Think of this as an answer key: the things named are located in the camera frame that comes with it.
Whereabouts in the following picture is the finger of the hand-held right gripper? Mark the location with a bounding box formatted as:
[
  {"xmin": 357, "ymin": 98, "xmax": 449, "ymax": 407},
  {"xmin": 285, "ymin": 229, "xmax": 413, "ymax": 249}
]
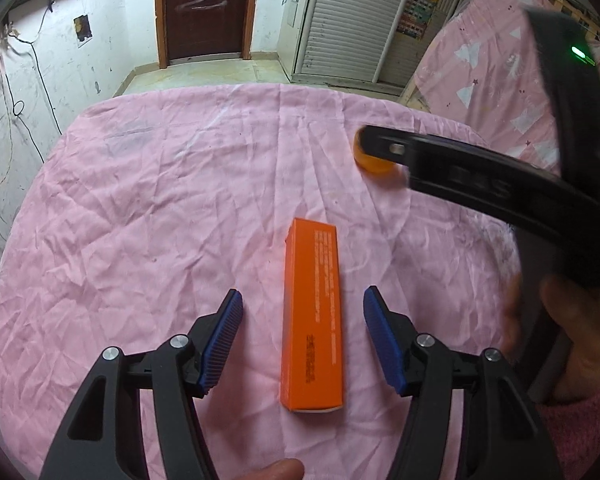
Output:
[{"xmin": 355, "ymin": 126, "xmax": 416, "ymax": 171}]

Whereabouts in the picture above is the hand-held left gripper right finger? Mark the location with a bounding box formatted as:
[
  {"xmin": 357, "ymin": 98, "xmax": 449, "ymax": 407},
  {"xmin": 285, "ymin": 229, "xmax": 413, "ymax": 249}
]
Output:
[{"xmin": 362, "ymin": 286, "xmax": 563, "ymax": 480}]

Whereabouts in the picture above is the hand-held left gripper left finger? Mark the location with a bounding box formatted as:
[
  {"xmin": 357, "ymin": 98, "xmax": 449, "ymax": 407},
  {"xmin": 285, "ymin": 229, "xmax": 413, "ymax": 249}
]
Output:
[{"xmin": 40, "ymin": 288, "xmax": 244, "ymax": 480}]

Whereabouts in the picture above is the orange ball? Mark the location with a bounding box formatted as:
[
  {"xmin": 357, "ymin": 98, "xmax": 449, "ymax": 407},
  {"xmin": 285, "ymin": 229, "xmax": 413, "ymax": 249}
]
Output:
[{"xmin": 354, "ymin": 130, "xmax": 398, "ymax": 176}]

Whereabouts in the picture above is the orange cardboard box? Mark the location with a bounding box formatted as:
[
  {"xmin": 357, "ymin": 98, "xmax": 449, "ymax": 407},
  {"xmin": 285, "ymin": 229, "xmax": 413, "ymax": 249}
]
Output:
[{"xmin": 278, "ymin": 217, "xmax": 346, "ymax": 414}]

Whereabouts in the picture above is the person's right forearm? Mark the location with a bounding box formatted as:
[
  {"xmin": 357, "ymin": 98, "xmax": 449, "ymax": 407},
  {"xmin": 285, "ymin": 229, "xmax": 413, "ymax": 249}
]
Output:
[{"xmin": 532, "ymin": 360, "xmax": 600, "ymax": 480}]

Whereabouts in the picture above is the person's right hand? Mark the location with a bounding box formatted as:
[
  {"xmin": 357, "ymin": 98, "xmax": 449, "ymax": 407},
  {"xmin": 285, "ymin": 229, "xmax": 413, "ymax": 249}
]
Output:
[{"xmin": 502, "ymin": 270, "xmax": 600, "ymax": 403}]

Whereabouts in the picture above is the person's left hand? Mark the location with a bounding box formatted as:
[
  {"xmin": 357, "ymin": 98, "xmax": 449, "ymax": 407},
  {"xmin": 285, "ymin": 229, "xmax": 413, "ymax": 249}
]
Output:
[{"xmin": 240, "ymin": 458, "xmax": 306, "ymax": 480}]

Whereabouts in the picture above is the pink printed curtain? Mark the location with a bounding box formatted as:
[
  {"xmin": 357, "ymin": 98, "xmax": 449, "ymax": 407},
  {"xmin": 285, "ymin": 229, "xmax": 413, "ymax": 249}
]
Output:
[{"xmin": 412, "ymin": 0, "xmax": 600, "ymax": 181}]

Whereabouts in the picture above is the white louvered wardrobe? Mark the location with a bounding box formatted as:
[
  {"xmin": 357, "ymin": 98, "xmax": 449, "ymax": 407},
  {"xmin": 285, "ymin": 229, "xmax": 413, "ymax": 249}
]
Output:
[{"xmin": 291, "ymin": 0, "xmax": 448, "ymax": 96}]

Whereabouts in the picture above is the pink tablecloth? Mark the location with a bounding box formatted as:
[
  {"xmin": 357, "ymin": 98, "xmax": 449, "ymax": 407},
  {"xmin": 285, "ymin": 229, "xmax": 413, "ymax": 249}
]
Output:
[{"xmin": 0, "ymin": 85, "xmax": 546, "ymax": 480}]

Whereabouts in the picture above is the brown door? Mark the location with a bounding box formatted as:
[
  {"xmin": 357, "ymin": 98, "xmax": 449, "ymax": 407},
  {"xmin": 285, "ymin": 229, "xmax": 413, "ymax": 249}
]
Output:
[{"xmin": 155, "ymin": 0, "xmax": 263, "ymax": 69}]

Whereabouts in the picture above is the colourful wall poster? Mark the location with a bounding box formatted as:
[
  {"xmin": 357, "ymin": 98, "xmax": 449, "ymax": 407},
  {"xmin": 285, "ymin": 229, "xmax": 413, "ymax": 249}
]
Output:
[{"xmin": 396, "ymin": 0, "xmax": 438, "ymax": 38}]

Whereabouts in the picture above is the black wall cable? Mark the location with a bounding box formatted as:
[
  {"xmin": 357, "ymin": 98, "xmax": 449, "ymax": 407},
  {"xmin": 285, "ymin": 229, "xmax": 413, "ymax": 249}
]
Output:
[{"xmin": 0, "ymin": 0, "xmax": 63, "ymax": 136}]

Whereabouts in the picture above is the wall junction box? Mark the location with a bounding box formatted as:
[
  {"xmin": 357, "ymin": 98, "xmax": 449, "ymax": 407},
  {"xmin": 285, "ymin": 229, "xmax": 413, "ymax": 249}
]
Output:
[{"xmin": 73, "ymin": 14, "xmax": 93, "ymax": 49}]

